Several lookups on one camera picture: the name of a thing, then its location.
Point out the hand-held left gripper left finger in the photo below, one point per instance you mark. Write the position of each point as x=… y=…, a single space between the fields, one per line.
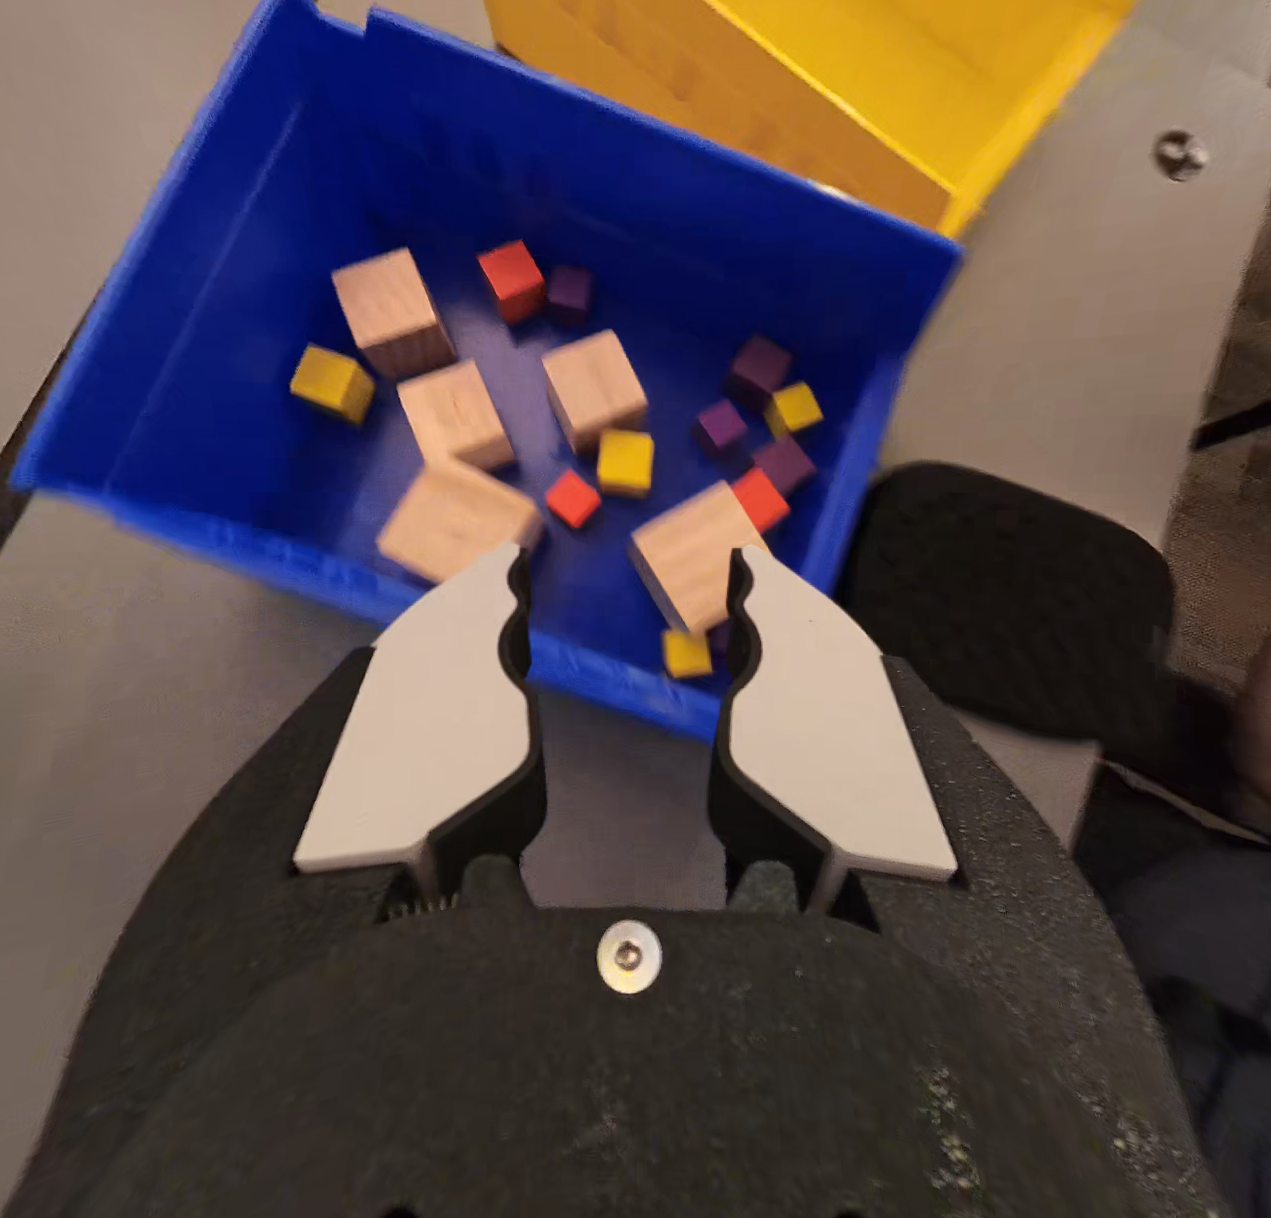
x=427 y=732

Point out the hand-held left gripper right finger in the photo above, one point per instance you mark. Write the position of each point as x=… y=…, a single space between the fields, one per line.
x=834 y=732

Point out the pile of wooden cubes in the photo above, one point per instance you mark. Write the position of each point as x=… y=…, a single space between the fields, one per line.
x=457 y=414

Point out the blue plastic box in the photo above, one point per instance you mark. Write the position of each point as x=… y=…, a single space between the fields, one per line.
x=298 y=196

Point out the yellow plastic box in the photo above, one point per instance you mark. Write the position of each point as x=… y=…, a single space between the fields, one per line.
x=844 y=47

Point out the round metal table fitting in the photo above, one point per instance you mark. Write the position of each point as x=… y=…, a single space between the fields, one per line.
x=1179 y=153

